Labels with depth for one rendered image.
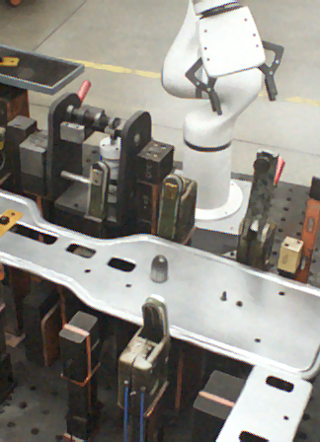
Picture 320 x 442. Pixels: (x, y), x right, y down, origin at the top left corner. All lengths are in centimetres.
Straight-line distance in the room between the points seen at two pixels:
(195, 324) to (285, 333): 16
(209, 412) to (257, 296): 27
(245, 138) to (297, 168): 34
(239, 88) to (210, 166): 23
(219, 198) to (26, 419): 73
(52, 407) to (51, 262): 32
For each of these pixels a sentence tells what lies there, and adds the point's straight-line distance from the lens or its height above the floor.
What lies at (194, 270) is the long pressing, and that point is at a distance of 139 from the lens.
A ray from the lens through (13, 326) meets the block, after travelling 167.
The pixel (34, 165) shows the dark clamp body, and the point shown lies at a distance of 160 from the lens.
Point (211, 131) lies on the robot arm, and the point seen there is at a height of 103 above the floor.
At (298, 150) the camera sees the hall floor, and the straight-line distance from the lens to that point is 375.
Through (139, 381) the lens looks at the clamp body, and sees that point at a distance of 118.
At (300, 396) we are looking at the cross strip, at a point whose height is 100.
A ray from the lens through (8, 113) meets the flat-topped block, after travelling 178.
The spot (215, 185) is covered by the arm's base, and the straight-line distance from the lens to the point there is 185.
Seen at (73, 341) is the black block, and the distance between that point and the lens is 127.
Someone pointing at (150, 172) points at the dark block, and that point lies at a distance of 148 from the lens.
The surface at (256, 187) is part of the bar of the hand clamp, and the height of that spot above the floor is 114.
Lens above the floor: 190
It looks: 37 degrees down
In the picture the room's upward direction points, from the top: 3 degrees clockwise
